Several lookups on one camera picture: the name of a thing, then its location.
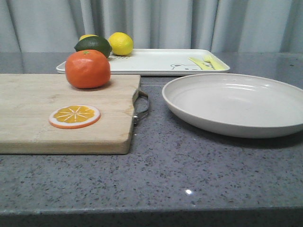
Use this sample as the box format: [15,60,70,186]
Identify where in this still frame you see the orange mandarin fruit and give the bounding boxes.
[65,50,111,89]

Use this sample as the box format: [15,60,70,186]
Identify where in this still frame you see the grey curtain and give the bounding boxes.
[0,0,303,53]

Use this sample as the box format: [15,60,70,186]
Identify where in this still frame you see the yellow lemon front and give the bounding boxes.
[108,32,134,56]

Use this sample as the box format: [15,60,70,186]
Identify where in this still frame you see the orange slice toy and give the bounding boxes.
[48,105,101,129]

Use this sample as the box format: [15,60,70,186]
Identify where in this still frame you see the white bear-print tray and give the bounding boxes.
[56,48,231,76]

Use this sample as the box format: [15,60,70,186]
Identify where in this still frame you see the yellow lemon behind lime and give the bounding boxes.
[79,34,97,41]

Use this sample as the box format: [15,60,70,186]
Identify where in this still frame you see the yellow plastic knife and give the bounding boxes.
[188,57,214,70]

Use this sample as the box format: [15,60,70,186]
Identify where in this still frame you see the yellow plastic fork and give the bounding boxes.
[204,55,225,70]

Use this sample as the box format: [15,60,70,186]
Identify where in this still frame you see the wooden cutting board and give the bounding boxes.
[0,74,142,154]

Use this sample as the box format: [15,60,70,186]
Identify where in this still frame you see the green lime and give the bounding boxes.
[74,36,112,58]

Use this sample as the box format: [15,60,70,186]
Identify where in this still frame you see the beige round plate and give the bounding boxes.
[162,73,303,139]

